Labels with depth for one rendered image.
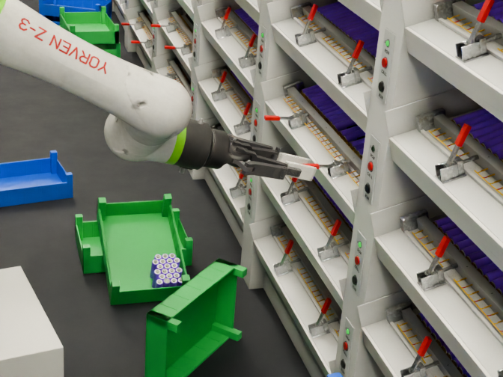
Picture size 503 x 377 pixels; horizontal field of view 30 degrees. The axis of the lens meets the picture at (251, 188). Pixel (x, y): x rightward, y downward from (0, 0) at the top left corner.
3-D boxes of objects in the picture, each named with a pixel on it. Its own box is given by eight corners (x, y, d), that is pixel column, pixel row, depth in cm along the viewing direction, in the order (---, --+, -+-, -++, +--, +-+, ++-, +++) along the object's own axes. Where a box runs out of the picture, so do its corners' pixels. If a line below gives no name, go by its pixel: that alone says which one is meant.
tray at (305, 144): (358, 233, 179) (350, 190, 174) (268, 117, 231) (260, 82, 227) (454, 200, 182) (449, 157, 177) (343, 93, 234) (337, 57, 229)
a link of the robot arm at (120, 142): (99, 107, 178) (93, 161, 174) (121, 84, 167) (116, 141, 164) (167, 123, 184) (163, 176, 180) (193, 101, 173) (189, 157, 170)
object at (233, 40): (257, 104, 239) (246, 54, 233) (203, 35, 292) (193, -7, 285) (331, 80, 242) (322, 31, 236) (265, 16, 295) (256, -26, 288)
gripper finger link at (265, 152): (227, 160, 184) (224, 157, 185) (274, 167, 190) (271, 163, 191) (234, 143, 182) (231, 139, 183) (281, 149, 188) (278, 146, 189)
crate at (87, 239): (83, 274, 253) (83, 247, 250) (75, 238, 270) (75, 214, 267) (191, 265, 261) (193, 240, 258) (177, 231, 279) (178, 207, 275)
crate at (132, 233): (187, 298, 246) (191, 280, 240) (109, 305, 240) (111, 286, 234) (168, 212, 265) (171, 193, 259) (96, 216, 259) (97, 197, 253)
